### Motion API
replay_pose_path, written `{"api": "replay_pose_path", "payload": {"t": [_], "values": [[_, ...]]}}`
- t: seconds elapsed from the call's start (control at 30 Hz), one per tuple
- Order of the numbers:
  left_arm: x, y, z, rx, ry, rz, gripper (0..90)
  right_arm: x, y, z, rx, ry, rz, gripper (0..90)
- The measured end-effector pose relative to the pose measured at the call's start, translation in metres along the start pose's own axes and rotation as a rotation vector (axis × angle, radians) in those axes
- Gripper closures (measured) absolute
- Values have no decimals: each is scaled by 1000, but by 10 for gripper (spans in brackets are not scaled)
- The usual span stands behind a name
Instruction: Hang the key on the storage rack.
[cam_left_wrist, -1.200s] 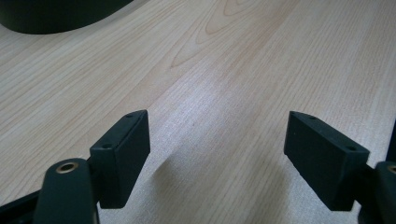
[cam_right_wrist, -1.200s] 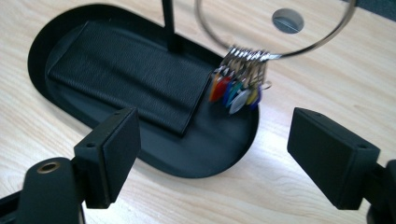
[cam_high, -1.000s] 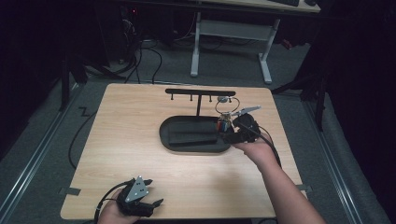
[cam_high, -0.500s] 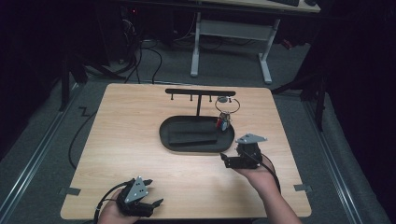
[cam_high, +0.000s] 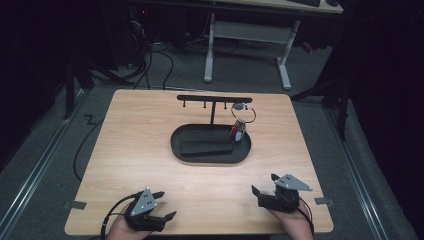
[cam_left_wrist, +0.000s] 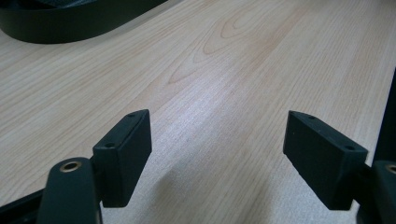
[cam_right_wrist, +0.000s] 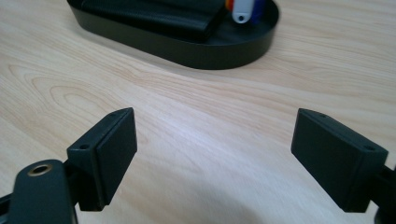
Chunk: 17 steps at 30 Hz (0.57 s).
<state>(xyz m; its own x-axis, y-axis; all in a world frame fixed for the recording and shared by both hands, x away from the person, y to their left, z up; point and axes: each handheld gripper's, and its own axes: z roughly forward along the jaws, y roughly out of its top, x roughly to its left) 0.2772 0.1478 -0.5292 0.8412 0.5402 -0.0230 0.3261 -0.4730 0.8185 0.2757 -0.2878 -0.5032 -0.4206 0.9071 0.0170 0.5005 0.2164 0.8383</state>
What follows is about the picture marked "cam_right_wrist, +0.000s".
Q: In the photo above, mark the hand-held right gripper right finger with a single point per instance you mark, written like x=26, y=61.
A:
x=336, y=161

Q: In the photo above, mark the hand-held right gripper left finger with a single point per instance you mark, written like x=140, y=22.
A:
x=106, y=161

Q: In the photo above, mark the black oval tray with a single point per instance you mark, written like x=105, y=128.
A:
x=199, y=53

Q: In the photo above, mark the black leather wallet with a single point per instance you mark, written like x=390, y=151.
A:
x=149, y=15

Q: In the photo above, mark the orange key tag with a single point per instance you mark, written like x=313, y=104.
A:
x=229, y=4

